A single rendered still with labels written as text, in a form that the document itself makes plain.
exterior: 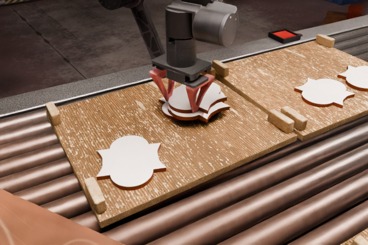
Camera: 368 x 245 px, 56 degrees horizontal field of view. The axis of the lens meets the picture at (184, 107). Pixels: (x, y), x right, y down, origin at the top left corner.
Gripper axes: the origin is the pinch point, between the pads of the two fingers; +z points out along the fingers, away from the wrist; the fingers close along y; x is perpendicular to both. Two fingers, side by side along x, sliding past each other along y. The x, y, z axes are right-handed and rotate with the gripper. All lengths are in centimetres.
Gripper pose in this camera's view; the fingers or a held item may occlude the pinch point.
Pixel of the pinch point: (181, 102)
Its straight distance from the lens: 71.3
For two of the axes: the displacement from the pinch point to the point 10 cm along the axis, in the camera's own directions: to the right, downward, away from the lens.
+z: 0.0, 8.5, 5.3
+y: -7.8, -3.3, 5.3
